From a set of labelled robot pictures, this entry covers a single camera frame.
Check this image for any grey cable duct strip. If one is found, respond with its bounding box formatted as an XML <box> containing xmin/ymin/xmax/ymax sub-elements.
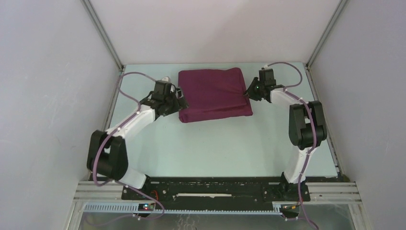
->
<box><xmin>83</xmin><ymin>202</ymin><xmax>282</xmax><ymax>215</ymax></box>

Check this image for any corner aluminium post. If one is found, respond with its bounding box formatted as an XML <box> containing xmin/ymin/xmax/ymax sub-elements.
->
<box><xmin>81</xmin><ymin>0</ymin><xmax>124</xmax><ymax>71</ymax></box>
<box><xmin>306</xmin><ymin>0</ymin><xmax>350</xmax><ymax>69</ymax></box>

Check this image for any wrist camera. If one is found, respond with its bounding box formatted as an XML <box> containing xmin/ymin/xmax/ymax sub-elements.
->
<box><xmin>154</xmin><ymin>77</ymin><xmax>172</xmax><ymax>95</ymax></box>
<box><xmin>259</xmin><ymin>68</ymin><xmax>276</xmax><ymax>87</ymax></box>

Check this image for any left corner aluminium post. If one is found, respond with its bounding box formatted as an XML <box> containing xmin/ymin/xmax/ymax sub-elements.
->
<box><xmin>81</xmin><ymin>0</ymin><xmax>124</xmax><ymax>71</ymax></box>

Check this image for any right corner aluminium post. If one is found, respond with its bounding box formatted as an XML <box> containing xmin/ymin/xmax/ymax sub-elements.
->
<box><xmin>306</xmin><ymin>0</ymin><xmax>350</xmax><ymax>69</ymax></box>

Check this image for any maroon surgical wrap cloth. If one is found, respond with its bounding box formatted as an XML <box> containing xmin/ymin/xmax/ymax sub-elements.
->
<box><xmin>178</xmin><ymin>68</ymin><xmax>253</xmax><ymax>123</ymax></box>

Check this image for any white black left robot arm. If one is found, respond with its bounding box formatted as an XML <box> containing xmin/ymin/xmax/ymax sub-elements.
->
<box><xmin>87</xmin><ymin>84</ymin><xmax>188</xmax><ymax>200</ymax></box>

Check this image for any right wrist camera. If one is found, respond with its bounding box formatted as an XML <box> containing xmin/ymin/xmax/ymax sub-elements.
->
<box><xmin>259</xmin><ymin>68</ymin><xmax>276</xmax><ymax>87</ymax></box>

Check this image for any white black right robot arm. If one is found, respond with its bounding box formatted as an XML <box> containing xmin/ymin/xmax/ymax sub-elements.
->
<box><xmin>244</xmin><ymin>77</ymin><xmax>327</xmax><ymax>200</ymax></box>

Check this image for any aluminium frame rail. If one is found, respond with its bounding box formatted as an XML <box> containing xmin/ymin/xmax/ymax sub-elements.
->
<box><xmin>73</xmin><ymin>182</ymin><xmax>361</xmax><ymax>204</ymax></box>

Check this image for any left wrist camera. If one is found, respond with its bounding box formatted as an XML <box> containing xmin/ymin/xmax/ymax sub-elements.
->
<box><xmin>154</xmin><ymin>77</ymin><xmax>172</xmax><ymax>95</ymax></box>

